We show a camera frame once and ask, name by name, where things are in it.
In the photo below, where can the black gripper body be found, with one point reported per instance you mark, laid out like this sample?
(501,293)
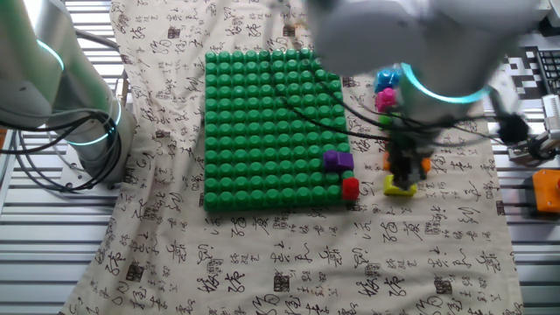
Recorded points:
(409,151)

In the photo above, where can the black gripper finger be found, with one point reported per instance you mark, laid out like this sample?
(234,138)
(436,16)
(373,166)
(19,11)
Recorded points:
(414,178)
(398,178)

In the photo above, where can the small yellow block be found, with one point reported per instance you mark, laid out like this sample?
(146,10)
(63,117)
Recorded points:
(391,189)

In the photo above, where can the small red one-stud block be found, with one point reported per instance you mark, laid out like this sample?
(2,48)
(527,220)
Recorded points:
(350,189)

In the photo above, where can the purple block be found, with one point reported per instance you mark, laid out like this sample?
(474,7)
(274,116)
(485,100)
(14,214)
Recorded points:
(339,161)

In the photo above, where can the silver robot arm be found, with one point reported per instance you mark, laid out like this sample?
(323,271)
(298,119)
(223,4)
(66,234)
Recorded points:
(415,35)

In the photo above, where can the orange block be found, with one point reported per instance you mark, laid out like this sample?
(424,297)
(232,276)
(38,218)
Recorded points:
(426,165)

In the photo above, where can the pink three-stud block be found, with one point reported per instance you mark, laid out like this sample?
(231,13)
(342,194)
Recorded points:
(386,100)

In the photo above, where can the blue three-stud block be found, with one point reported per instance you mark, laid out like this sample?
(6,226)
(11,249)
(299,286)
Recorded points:
(387,81)

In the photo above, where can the silver metal box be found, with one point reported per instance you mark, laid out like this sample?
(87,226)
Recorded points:
(520,151)

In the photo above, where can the beige calligraphy print cloth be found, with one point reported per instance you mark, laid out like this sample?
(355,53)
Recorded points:
(306,262)

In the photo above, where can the black white pattern board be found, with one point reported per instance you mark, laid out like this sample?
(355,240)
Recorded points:
(520,70)

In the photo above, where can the green studded baseplate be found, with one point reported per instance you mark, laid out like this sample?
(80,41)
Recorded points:
(262,131)

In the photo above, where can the black keyboard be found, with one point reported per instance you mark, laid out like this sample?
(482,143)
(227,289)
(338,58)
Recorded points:
(550,70)

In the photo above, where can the grey depth camera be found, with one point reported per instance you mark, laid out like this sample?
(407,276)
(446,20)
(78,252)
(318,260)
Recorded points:
(552,116)

